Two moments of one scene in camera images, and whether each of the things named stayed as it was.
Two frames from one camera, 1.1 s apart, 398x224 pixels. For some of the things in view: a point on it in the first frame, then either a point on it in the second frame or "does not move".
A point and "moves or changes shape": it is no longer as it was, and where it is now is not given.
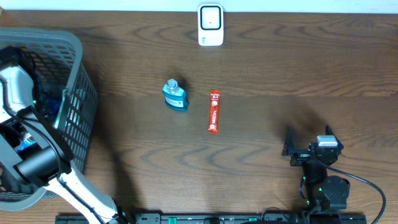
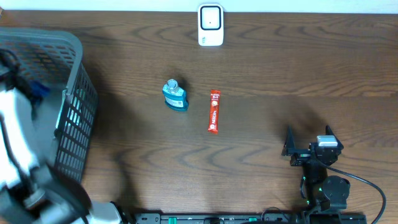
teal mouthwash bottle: [175, 98] does not move
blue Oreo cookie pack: [28, 144] moves or changes shape
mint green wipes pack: [57, 120] does not move
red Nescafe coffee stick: [214, 111] does not move
